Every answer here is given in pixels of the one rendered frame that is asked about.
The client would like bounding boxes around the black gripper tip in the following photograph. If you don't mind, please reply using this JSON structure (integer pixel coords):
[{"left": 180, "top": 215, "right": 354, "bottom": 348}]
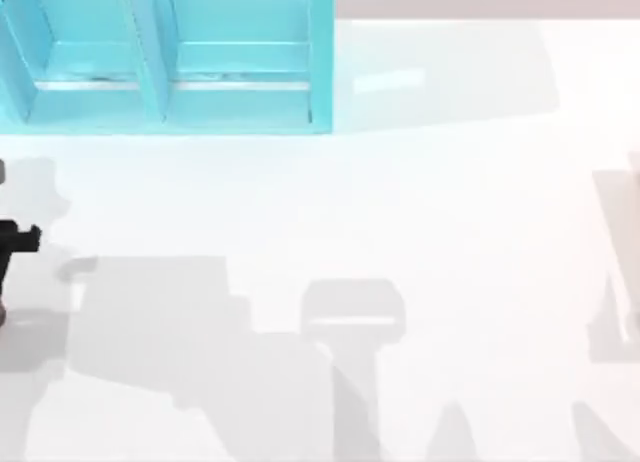
[{"left": 0, "top": 220, "right": 42, "bottom": 328}]

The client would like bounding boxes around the light blue rack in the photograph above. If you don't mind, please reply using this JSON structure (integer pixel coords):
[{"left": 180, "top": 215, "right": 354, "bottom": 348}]
[{"left": 0, "top": 0, "right": 335, "bottom": 135}]

